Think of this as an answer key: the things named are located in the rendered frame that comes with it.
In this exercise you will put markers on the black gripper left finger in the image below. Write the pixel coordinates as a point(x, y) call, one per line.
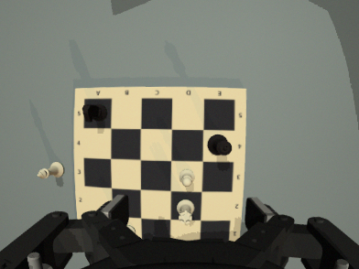
point(98, 234)

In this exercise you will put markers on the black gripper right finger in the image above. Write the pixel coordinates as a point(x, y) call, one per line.
point(296, 240)

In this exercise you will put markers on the chessboard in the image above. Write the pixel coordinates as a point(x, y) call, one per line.
point(151, 134)

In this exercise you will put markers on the white rook chess piece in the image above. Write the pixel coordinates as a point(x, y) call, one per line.
point(185, 208)

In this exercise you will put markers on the white pawn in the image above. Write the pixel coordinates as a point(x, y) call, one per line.
point(131, 228)
point(186, 177)

